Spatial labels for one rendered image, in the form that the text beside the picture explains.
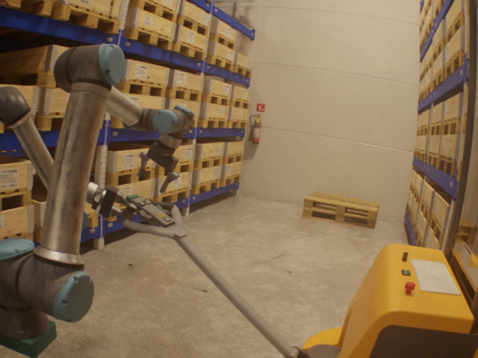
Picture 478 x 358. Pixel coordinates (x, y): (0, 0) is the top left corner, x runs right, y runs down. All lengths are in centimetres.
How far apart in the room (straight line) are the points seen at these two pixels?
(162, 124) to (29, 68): 198
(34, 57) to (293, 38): 523
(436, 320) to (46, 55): 298
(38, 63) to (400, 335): 297
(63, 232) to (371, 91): 647
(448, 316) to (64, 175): 116
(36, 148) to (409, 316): 139
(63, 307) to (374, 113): 651
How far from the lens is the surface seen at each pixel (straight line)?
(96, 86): 101
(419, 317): 123
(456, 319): 126
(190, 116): 163
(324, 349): 179
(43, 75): 311
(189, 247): 172
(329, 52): 723
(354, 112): 704
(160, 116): 152
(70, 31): 330
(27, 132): 147
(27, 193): 302
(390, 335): 125
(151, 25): 418
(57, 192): 98
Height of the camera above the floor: 137
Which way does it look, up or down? 9 degrees down
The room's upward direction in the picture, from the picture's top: 6 degrees clockwise
